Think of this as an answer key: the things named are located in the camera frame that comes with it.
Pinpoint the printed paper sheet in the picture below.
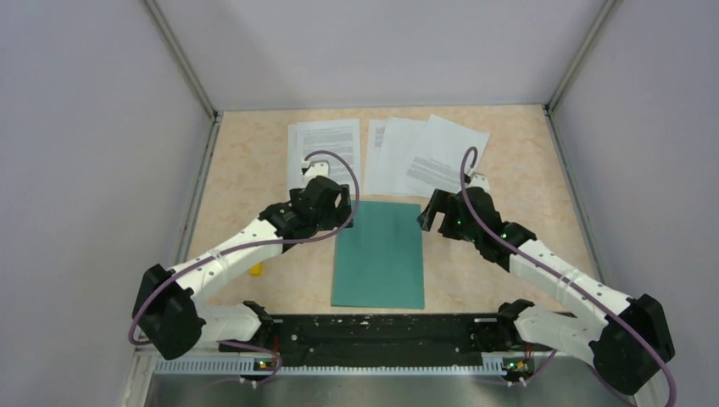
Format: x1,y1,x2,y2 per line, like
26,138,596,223
405,114,490,198
295,119,361,181
364,120,387,195

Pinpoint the green file folder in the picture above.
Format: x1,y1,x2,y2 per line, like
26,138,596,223
331,201,425,309

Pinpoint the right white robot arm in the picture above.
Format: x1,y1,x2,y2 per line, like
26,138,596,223
418,187,676,399

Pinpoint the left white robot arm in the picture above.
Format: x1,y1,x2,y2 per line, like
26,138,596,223
131,176,353,360

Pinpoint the blank paper sheet middle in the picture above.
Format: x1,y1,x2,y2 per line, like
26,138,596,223
375,117,426,197

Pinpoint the yellow block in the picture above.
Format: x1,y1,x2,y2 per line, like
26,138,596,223
249,263,263,276

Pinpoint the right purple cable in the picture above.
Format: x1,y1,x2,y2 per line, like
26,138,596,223
460,147,678,407

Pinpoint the purple cable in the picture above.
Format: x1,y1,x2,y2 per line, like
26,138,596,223
127,149,360,346
460,147,678,407

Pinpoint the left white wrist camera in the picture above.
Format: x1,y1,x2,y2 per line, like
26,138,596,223
301,160,331,182

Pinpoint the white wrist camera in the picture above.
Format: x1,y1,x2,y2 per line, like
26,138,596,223
465,172,491,192
301,160,331,182

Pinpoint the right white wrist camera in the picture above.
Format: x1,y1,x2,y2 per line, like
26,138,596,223
465,172,491,192

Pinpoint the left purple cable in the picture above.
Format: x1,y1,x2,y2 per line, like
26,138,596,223
127,149,360,346

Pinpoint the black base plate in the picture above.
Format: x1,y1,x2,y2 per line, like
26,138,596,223
249,313,546,367

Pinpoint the grey slotted cable duct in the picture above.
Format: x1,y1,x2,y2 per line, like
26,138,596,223
154,356,506,376

